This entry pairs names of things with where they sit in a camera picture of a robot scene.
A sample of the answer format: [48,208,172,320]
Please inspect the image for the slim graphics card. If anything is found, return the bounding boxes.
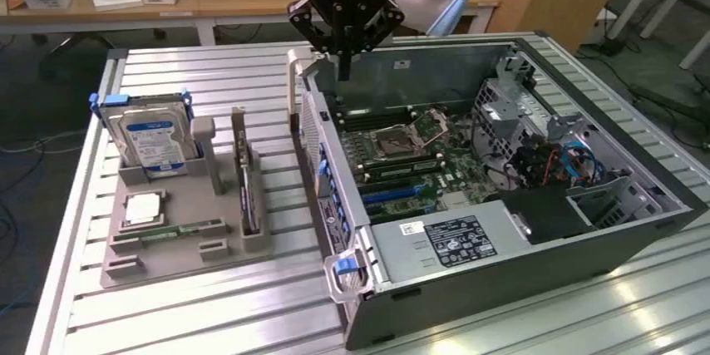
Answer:
[230,106,260,236]

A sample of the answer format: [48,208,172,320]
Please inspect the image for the CPU socket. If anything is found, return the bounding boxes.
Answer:
[371,126,425,161]

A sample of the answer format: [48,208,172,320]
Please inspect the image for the perforated metal drive cage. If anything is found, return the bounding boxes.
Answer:
[470,53,555,165]

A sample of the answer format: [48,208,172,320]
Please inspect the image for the RAM stick with white label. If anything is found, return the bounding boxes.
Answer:
[365,159,446,181]

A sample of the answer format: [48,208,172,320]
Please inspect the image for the green motherboard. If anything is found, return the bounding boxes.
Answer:
[333,105,501,227]

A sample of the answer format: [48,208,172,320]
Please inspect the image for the blue disk caddy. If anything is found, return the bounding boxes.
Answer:
[87,87,194,131]

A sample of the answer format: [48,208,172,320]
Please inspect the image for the hard disk with blue label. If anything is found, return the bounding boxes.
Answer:
[104,107,190,174]

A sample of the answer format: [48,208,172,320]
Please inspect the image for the black power adapter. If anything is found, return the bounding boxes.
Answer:
[595,37,627,57]

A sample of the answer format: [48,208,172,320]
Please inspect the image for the long expansion slot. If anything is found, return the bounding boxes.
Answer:
[358,186,425,207]

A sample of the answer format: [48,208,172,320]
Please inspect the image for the black office chair base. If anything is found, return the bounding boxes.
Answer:
[32,28,168,77]

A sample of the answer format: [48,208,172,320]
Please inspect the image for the grey parts rack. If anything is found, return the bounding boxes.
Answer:
[99,116,276,289]

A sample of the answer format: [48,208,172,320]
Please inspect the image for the silver CPU chip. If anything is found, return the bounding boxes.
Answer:
[122,195,166,224]

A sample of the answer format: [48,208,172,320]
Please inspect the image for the black chair leg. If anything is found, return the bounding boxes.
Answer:
[629,82,710,123]

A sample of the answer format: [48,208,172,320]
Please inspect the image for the grey power supply unit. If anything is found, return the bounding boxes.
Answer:
[369,199,534,285]

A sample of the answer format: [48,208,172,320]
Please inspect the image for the green RAM stick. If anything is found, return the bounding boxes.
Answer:
[138,218,220,244]

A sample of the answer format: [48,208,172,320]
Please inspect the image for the grey metal disk bay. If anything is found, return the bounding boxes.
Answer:
[565,175,665,231]

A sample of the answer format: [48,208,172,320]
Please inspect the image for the open dark PC case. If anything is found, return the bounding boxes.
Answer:
[286,30,710,352]

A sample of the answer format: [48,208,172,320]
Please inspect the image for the black disk power wire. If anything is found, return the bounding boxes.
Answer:
[510,145,565,189]

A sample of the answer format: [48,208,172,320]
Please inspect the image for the blue disk data wire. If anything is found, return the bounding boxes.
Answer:
[559,141,607,186]

